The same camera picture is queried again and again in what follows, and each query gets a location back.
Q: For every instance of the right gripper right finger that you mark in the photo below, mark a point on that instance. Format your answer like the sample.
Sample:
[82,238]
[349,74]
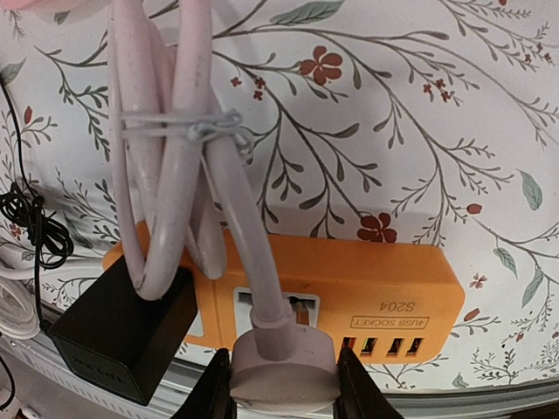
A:
[360,397]

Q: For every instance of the black power adapter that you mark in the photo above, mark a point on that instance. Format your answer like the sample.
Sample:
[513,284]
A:
[117,341]

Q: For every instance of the orange USB power strip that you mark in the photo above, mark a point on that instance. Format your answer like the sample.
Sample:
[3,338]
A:
[390,303]

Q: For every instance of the floral table cloth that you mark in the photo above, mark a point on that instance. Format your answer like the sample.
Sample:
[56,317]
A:
[425,122]

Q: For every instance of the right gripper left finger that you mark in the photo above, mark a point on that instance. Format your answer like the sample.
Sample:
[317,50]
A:
[210,398]

